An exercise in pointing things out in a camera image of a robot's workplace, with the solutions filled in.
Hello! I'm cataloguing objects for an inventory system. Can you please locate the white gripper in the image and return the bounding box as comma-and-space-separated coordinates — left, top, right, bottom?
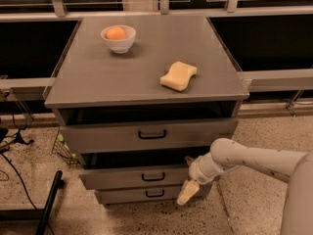
176, 154, 220, 206

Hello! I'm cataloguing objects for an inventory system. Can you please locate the grey drawer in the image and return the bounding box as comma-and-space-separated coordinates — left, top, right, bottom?
61, 117, 238, 154
95, 185, 182, 205
79, 155, 195, 190

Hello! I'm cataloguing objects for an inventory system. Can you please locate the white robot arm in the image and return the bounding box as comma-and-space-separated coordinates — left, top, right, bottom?
177, 138, 313, 235

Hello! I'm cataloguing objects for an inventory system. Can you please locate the grey bottom drawer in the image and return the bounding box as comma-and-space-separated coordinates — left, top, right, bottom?
95, 185, 182, 205

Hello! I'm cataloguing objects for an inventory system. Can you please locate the grey drawer cabinet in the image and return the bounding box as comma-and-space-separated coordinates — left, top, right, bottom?
44, 15, 250, 206

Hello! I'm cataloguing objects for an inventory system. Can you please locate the grey top drawer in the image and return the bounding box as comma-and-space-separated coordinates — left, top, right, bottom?
61, 117, 238, 154

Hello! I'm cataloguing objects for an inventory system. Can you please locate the yellow sponge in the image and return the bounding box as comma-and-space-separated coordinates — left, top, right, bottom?
159, 62, 198, 91

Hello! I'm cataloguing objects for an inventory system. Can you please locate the white ceramic bowl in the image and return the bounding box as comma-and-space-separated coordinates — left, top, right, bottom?
101, 25, 136, 54

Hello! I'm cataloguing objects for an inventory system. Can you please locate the orange fruit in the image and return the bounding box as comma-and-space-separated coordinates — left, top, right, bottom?
106, 26, 126, 40

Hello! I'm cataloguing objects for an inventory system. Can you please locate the black stand leg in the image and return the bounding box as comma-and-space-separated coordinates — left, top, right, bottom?
0, 170, 65, 235

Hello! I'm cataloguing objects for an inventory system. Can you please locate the metal rail bracket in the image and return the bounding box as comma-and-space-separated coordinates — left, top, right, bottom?
286, 90, 303, 118

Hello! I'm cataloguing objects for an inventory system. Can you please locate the wire mesh basket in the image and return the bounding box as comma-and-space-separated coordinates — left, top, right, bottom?
52, 132, 80, 166

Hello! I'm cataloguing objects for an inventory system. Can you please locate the black floor cable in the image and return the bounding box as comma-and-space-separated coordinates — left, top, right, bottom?
0, 150, 57, 235

